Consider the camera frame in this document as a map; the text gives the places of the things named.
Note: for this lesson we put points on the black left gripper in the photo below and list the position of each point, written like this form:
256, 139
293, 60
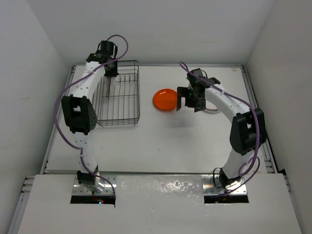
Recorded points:
114, 72

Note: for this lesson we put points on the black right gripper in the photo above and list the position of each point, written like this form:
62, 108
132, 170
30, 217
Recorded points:
183, 91

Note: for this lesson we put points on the orange plate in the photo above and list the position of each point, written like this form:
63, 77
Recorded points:
165, 99

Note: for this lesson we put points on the white plate teal rim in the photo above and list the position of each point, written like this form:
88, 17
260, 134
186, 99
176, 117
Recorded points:
212, 110

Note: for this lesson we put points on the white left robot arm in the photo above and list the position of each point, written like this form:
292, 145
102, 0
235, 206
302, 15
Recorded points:
80, 116

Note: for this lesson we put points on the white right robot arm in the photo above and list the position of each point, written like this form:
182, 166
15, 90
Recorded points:
248, 130

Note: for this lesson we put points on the white foam cover board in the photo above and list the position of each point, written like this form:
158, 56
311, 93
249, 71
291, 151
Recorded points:
154, 204

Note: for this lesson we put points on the wire dish rack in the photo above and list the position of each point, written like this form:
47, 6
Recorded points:
122, 107

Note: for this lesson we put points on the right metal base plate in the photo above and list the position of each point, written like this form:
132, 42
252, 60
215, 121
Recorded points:
212, 186

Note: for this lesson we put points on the metal base plate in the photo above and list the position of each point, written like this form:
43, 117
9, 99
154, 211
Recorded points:
101, 187
212, 186

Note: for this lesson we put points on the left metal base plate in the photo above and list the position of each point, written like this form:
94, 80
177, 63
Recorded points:
101, 187

